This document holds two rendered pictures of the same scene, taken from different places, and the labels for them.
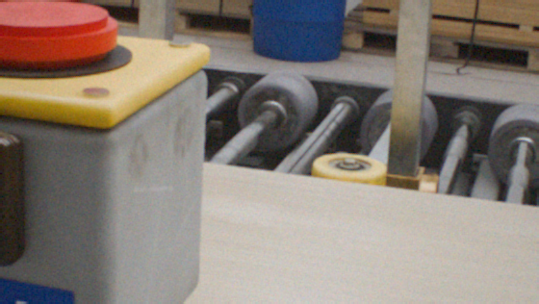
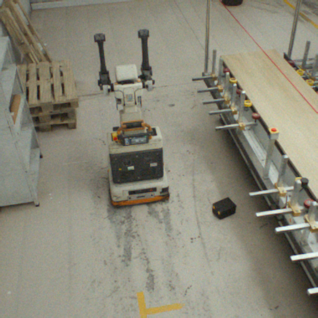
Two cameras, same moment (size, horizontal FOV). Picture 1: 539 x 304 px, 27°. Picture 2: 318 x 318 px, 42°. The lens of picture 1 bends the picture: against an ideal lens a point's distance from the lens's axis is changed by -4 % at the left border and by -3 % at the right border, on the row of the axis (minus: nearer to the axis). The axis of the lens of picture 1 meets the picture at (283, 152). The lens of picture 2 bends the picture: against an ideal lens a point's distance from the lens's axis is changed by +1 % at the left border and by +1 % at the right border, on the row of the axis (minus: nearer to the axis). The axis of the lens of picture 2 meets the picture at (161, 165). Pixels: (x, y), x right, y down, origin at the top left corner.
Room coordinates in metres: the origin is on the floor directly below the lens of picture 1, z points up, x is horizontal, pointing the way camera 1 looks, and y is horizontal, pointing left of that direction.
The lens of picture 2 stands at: (-1.61, -2.15, 3.19)
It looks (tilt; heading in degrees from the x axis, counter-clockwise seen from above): 40 degrees down; 68
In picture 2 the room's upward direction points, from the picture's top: 2 degrees counter-clockwise
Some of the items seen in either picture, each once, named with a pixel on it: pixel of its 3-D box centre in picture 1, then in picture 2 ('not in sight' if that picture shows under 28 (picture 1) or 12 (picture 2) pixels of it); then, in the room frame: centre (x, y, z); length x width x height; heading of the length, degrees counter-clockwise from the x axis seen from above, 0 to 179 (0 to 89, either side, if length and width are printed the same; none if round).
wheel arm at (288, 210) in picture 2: not in sight; (283, 212); (0.07, -0.45, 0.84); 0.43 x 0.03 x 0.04; 167
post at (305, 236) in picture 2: not in sight; (308, 226); (0.10, -0.68, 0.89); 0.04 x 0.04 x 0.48; 77
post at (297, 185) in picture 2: not in sight; (292, 204); (0.16, -0.43, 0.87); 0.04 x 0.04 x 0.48; 77
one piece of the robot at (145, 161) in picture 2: not in sight; (135, 150); (-0.60, 1.08, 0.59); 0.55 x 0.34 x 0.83; 166
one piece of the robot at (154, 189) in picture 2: not in sight; (142, 190); (-0.64, 0.85, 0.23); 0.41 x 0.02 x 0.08; 166
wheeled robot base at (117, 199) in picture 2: not in sight; (136, 176); (-0.58, 1.17, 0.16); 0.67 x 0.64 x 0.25; 76
